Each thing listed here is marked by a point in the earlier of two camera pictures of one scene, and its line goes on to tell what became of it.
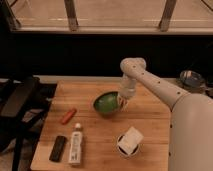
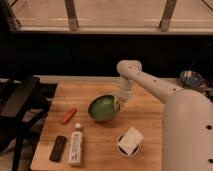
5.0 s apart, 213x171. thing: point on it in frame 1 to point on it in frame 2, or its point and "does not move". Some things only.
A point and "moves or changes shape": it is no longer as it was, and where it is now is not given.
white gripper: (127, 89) does not move
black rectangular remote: (58, 148) does not move
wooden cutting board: (75, 137) does not move
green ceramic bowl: (106, 102) moves or changes shape
